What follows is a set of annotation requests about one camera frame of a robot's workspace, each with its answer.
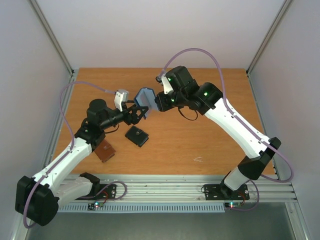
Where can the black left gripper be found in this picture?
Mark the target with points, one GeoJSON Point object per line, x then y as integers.
{"type": "Point", "coordinates": [134, 119]}

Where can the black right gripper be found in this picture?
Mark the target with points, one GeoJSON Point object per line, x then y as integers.
{"type": "Point", "coordinates": [159, 101]}

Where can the dark blue card holder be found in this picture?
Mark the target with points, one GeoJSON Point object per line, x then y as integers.
{"type": "Point", "coordinates": [146, 98]}

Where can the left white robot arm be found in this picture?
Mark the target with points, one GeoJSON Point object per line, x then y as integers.
{"type": "Point", "coordinates": [39, 197]}

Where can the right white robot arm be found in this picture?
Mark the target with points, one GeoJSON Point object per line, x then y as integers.
{"type": "Point", "coordinates": [180, 90]}

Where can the black card holder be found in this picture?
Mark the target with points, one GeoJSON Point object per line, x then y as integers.
{"type": "Point", "coordinates": [137, 136]}

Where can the brown card holder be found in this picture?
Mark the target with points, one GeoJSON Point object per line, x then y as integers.
{"type": "Point", "coordinates": [104, 151]}

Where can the left small circuit board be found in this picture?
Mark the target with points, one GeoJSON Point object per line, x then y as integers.
{"type": "Point", "coordinates": [95, 205]}

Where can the small circuit board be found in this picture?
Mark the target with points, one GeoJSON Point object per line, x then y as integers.
{"type": "Point", "coordinates": [232, 205]}
{"type": "Point", "coordinates": [95, 205]}

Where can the right small circuit board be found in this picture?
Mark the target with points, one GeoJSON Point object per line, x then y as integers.
{"type": "Point", "coordinates": [232, 205]}

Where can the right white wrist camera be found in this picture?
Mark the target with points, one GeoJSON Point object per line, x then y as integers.
{"type": "Point", "coordinates": [162, 79]}

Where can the aluminium rail base frame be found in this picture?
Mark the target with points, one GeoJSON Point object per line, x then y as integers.
{"type": "Point", "coordinates": [161, 188]}

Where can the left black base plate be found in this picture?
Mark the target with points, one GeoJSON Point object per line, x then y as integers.
{"type": "Point", "coordinates": [107, 192]}

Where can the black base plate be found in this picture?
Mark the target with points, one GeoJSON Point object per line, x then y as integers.
{"type": "Point", "coordinates": [107, 192]}
{"type": "Point", "coordinates": [216, 192]}

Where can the slotted grey cable duct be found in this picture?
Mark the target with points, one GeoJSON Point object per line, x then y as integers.
{"type": "Point", "coordinates": [133, 208]}

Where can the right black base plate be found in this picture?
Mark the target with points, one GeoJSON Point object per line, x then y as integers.
{"type": "Point", "coordinates": [216, 192]}

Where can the left aluminium corner post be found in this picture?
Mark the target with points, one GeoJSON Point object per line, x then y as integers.
{"type": "Point", "coordinates": [52, 37]}

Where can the aluminium corner post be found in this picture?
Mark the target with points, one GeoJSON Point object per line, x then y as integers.
{"type": "Point", "coordinates": [52, 37]}
{"type": "Point", "coordinates": [284, 8]}

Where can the right aluminium corner post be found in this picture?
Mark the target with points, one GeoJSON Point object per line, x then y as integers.
{"type": "Point", "coordinates": [284, 8]}

